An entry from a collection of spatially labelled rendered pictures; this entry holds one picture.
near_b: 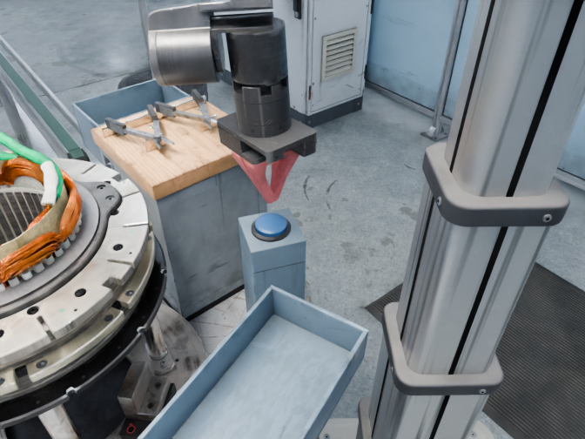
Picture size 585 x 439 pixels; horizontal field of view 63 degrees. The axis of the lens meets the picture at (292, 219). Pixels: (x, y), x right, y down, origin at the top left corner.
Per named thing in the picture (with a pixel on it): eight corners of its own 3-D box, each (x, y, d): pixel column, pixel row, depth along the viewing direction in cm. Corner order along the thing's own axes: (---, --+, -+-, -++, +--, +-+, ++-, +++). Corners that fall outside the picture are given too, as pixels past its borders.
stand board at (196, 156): (94, 142, 75) (90, 129, 74) (198, 107, 85) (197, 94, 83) (154, 201, 63) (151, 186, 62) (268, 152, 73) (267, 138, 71)
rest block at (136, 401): (125, 418, 63) (116, 397, 60) (140, 381, 67) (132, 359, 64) (158, 422, 63) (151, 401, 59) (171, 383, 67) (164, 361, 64)
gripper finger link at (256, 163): (260, 221, 54) (252, 148, 49) (227, 195, 59) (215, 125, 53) (306, 198, 58) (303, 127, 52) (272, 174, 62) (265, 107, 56)
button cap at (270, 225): (259, 240, 58) (258, 234, 58) (252, 220, 61) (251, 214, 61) (291, 233, 59) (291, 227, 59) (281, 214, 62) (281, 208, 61)
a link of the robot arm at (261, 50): (285, 19, 42) (284, 3, 47) (206, 24, 42) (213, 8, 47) (289, 94, 46) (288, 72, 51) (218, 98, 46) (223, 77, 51)
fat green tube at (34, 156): (-1, 148, 54) (-8, 132, 53) (35, 137, 56) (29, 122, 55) (36, 211, 45) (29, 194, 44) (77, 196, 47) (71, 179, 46)
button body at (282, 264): (259, 374, 73) (251, 253, 57) (249, 338, 78) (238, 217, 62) (303, 361, 75) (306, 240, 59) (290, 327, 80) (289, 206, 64)
